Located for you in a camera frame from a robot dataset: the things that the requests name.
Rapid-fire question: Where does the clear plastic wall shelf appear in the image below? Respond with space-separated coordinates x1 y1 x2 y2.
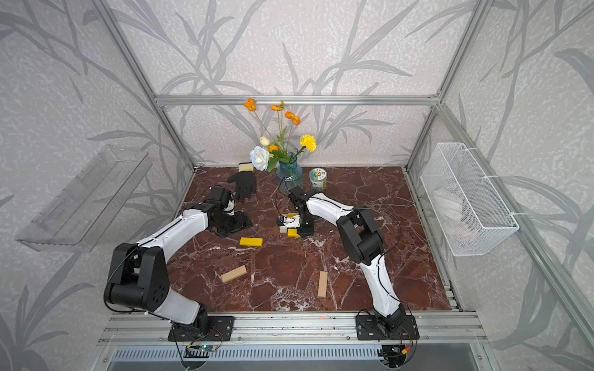
15 145 153 253

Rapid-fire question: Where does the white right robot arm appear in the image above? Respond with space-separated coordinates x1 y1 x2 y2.
289 187 406 331

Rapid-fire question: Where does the blue glass vase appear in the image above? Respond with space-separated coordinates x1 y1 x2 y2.
276 159 303 196

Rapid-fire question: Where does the aluminium front rail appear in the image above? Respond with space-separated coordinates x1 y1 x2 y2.
97 311 488 346

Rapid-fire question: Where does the black and yellow work glove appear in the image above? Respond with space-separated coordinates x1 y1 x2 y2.
227 162 257 200

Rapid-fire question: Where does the white cloth in basket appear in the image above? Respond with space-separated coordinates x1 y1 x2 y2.
433 187 480 244

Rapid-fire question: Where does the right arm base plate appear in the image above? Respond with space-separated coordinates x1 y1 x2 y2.
355 314 420 342

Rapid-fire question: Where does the artificial flower bouquet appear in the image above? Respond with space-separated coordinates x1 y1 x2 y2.
243 97 317 173

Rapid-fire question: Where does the small green-lidded can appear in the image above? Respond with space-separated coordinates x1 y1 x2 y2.
309 168 327 192

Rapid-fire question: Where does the white wire mesh basket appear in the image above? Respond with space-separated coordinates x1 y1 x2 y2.
420 142 520 257

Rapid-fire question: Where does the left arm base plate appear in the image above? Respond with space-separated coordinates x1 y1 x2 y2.
168 315 235 343

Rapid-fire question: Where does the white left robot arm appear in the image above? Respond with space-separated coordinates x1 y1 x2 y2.
104 186 252 332

